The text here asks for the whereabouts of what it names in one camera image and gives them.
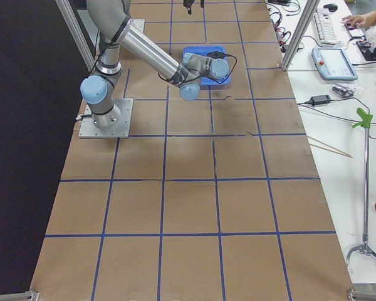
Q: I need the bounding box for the wooden chopstick pair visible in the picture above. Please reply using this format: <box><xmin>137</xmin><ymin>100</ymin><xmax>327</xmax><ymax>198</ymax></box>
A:
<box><xmin>306</xmin><ymin>135</ymin><xmax>353</xmax><ymax>158</ymax></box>

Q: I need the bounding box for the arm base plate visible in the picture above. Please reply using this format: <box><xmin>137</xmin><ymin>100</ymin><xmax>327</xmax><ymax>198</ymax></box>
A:
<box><xmin>78</xmin><ymin>98</ymin><xmax>133</xmax><ymax>139</ymax></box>

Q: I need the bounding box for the white keyboard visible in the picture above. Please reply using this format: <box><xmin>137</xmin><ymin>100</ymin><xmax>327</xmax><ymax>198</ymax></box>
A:
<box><xmin>313</xmin><ymin>8</ymin><xmax>338</xmax><ymax>46</ymax></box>

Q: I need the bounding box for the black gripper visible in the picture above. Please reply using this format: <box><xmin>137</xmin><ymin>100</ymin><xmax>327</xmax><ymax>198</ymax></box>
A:
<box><xmin>187</xmin><ymin>6</ymin><xmax>226</xmax><ymax>58</ymax></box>

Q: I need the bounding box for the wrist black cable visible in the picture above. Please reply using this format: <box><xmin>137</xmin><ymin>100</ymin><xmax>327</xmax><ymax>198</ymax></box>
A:
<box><xmin>156</xmin><ymin>50</ymin><xmax>238</xmax><ymax>85</ymax></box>

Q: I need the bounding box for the teach pendant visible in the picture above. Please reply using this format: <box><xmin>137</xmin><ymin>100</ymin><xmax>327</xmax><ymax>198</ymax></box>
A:
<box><xmin>311</xmin><ymin>47</ymin><xmax>358</xmax><ymax>81</ymax></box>

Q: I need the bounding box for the person hand at keyboard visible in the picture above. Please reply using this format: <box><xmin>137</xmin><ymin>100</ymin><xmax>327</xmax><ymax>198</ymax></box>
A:
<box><xmin>342</xmin><ymin>15</ymin><xmax>367</xmax><ymax>28</ymax></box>

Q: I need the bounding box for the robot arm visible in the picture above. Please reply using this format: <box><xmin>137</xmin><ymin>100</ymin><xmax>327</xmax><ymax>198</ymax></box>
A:
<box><xmin>80</xmin><ymin>1</ymin><xmax>230</xmax><ymax>129</ymax></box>
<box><xmin>182</xmin><ymin>0</ymin><xmax>205</xmax><ymax>15</ymax></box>

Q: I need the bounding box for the green handled reach grabber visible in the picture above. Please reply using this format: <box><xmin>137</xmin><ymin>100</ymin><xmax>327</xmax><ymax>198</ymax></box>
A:
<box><xmin>345</xmin><ymin>107</ymin><xmax>376</xmax><ymax>265</ymax></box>

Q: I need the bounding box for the aluminium frame post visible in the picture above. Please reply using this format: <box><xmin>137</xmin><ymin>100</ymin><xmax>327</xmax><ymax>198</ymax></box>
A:
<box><xmin>55</xmin><ymin>0</ymin><xmax>96</xmax><ymax>70</ymax></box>
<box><xmin>281</xmin><ymin>0</ymin><xmax>320</xmax><ymax>71</ymax></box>

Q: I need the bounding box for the black power adapter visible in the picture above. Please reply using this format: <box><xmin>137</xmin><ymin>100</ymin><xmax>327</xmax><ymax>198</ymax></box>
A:
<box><xmin>310</xmin><ymin>95</ymin><xmax>331</xmax><ymax>107</ymax></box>

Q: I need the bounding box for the blue plastic tray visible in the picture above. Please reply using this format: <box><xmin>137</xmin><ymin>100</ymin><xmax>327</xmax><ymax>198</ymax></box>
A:
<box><xmin>180</xmin><ymin>45</ymin><xmax>237</xmax><ymax>98</ymax></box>

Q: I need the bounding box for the right aluminium frame post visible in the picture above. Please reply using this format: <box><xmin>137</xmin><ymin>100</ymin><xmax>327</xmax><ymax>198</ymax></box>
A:
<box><xmin>281</xmin><ymin>0</ymin><xmax>320</xmax><ymax>71</ymax></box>

